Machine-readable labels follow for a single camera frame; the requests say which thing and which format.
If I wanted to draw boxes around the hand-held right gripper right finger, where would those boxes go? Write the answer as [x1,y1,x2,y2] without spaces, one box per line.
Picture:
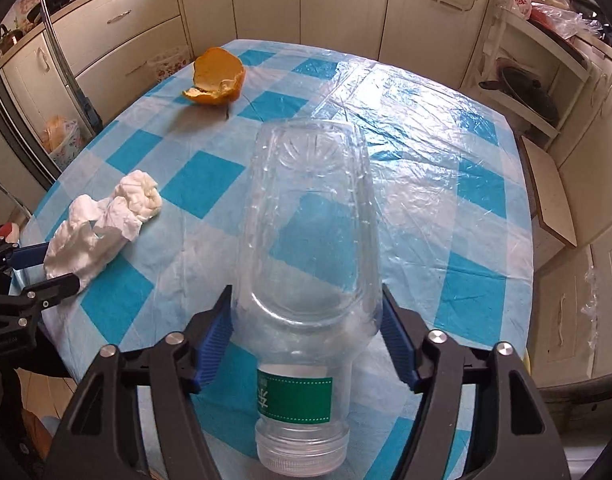
[380,283,555,480]

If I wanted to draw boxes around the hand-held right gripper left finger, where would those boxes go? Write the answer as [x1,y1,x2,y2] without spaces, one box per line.
[46,284,235,480]

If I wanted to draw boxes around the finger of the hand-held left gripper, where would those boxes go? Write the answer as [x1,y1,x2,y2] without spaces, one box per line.
[0,236,50,281]
[0,272,82,332]

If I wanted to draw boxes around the white tissue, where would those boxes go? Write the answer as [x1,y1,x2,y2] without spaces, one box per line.
[43,170,164,289]

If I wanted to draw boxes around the clear plastic bottle green label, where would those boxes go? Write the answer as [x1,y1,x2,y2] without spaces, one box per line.
[233,120,385,478]

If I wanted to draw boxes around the bin with orange bag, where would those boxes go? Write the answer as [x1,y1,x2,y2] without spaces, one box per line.
[42,114,83,172]

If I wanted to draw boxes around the blue checkered plastic tablecloth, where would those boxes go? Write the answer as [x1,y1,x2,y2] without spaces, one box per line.
[8,37,535,480]

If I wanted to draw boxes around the clear plastic film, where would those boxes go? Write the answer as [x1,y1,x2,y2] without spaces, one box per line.
[580,259,612,322]

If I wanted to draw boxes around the white wooden stool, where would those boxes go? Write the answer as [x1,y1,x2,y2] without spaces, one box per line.
[518,134,580,249]

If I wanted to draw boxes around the metal kettle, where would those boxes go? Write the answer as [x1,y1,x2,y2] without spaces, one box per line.
[0,24,25,59]

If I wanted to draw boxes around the patterned white waste basket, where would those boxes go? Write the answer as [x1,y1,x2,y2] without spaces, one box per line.
[148,45,192,87]

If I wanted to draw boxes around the large orange peel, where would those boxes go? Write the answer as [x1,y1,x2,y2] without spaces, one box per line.
[181,47,247,107]

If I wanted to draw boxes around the black frying pan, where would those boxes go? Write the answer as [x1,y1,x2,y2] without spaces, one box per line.
[478,57,560,124]

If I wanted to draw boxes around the white rolling cart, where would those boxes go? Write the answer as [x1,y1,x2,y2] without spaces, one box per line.
[478,4,608,142]

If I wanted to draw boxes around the white base kitchen cabinets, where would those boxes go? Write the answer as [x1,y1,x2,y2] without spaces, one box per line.
[0,0,493,128]

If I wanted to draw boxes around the clear plastic bag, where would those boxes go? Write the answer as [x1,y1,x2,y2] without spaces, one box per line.
[530,1,603,42]

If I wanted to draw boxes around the mop handle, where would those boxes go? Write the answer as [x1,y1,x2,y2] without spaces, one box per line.
[35,0,105,132]

